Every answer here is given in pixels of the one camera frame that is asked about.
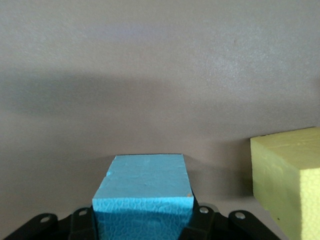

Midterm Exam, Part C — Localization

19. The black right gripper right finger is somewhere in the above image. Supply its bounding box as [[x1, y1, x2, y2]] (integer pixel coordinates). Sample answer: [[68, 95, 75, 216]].
[[178, 203, 283, 240]]

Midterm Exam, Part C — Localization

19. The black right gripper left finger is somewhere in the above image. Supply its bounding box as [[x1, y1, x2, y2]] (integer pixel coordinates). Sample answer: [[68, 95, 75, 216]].
[[0, 206, 97, 240]]

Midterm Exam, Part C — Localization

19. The yellow foam block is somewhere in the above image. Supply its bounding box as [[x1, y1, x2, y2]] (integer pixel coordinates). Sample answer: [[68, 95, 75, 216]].
[[249, 126, 320, 240]]

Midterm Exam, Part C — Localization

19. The blue foam block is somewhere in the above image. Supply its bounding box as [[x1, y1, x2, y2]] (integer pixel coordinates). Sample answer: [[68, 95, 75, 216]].
[[91, 154, 195, 240]]

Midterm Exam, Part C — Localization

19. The paper table cover sheet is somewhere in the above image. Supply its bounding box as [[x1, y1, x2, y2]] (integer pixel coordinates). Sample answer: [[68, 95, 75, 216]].
[[0, 0, 320, 240]]

